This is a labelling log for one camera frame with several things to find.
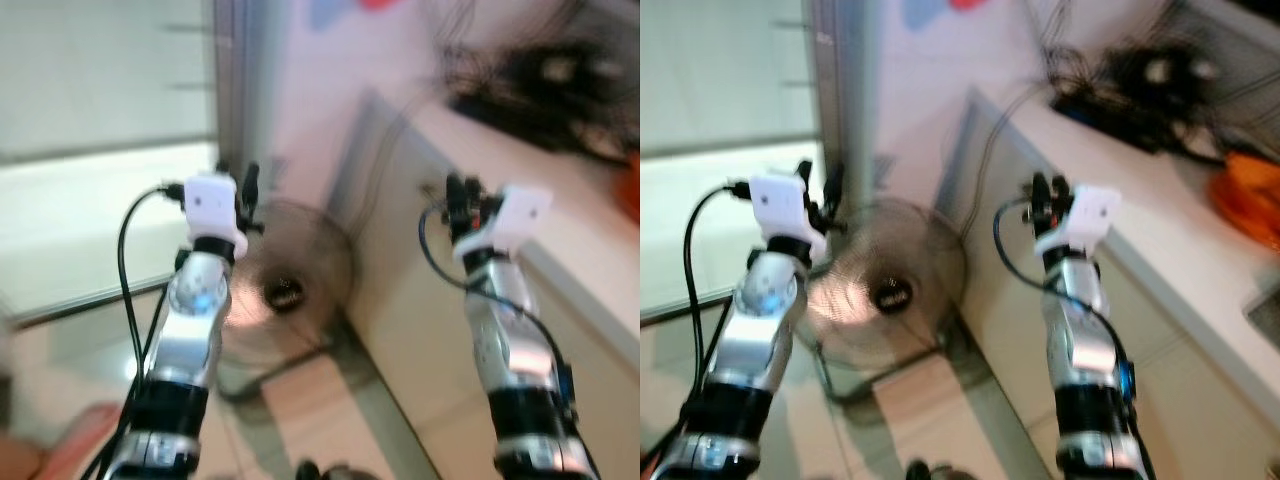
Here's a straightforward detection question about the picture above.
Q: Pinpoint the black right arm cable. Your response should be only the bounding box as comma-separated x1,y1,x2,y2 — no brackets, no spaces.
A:
418,200,601,480
993,195,1156,480

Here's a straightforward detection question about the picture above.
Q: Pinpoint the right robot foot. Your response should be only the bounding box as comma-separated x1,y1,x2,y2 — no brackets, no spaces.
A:
905,460,986,480
295,460,376,480

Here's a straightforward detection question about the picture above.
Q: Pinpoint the grey door frame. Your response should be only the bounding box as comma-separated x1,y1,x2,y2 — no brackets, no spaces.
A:
210,0,276,191
805,0,881,191

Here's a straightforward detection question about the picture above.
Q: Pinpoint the orange plastic plate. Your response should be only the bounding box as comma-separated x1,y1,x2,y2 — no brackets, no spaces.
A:
1207,180,1280,251
615,175,641,226

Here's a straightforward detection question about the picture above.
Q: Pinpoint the white kitchen cabinet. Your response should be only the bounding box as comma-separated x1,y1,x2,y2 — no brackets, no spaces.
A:
330,90,641,480
940,85,1280,480

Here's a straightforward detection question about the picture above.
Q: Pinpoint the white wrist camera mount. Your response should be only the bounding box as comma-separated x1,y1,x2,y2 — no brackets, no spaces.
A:
183,172,249,259
455,185,554,263
1035,185,1121,263
750,172,829,263

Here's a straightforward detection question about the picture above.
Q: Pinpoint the stainless steel sink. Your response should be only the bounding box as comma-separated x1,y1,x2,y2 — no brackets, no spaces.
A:
1245,290,1280,351

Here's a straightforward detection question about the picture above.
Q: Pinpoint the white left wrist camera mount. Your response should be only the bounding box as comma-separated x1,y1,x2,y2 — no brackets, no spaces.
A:
183,172,249,259
750,172,829,263

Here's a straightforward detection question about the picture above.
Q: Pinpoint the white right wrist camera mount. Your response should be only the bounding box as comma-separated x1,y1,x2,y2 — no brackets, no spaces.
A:
455,185,554,263
1035,185,1121,263

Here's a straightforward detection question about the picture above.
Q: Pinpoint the dark wire floor fan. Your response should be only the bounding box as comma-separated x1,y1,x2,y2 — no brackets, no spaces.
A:
220,197,356,401
800,195,969,401

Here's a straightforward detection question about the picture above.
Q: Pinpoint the black power strip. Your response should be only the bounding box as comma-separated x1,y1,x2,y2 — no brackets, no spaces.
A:
1050,85,1226,166
448,85,611,161

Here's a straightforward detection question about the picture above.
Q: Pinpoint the blue and red wall sticker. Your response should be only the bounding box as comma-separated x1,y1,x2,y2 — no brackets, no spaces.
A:
905,0,991,29
308,0,401,29

